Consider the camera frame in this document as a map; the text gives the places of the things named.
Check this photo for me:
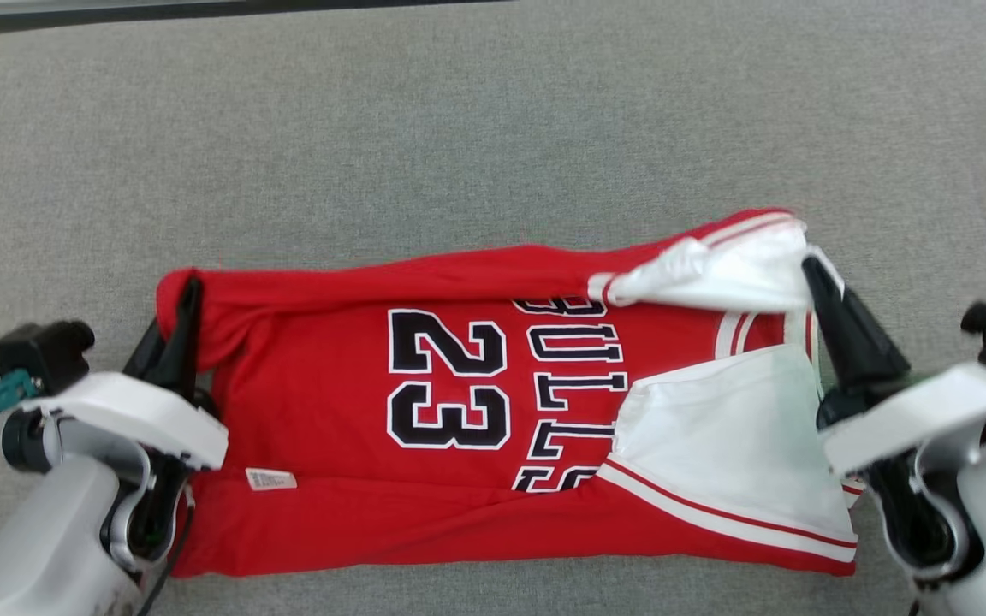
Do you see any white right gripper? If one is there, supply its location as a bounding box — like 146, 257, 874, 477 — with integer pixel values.
801, 255, 986, 477

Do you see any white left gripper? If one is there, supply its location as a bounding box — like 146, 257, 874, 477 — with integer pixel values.
21, 275, 229, 472

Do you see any red white Bulls jersey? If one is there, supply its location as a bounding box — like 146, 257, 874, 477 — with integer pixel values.
155, 208, 860, 578

